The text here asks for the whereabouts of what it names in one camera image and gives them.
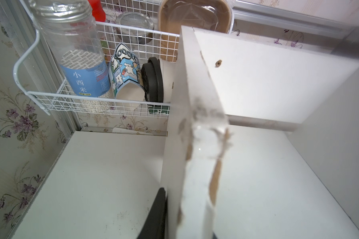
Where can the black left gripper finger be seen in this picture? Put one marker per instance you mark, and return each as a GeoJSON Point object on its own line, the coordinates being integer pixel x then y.
{"type": "Point", "coordinates": [155, 224]}

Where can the red lidded jar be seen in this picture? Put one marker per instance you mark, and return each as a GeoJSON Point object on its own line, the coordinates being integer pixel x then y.
{"type": "Point", "coordinates": [97, 10]}

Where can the cartoon printed paper cup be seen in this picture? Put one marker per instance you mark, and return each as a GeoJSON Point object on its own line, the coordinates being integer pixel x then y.
{"type": "Point", "coordinates": [125, 75]}

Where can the glass jar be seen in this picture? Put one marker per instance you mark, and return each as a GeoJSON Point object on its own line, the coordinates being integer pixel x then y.
{"type": "Point", "coordinates": [135, 28]}

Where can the black lidded cup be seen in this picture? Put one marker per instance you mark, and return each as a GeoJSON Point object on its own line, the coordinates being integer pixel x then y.
{"type": "Point", "coordinates": [158, 78]}

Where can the white wire basket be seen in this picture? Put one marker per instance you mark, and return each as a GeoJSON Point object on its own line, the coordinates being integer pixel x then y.
{"type": "Point", "coordinates": [65, 100]}

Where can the white wooden bookshelf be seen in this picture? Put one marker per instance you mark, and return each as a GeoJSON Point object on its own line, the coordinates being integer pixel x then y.
{"type": "Point", "coordinates": [263, 141]}

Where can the brown paper box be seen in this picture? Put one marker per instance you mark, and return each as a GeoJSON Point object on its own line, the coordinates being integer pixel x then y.
{"type": "Point", "coordinates": [172, 15]}

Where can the clear plastic bottle blue label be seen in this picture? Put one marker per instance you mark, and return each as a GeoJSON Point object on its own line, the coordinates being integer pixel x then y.
{"type": "Point", "coordinates": [71, 33]}

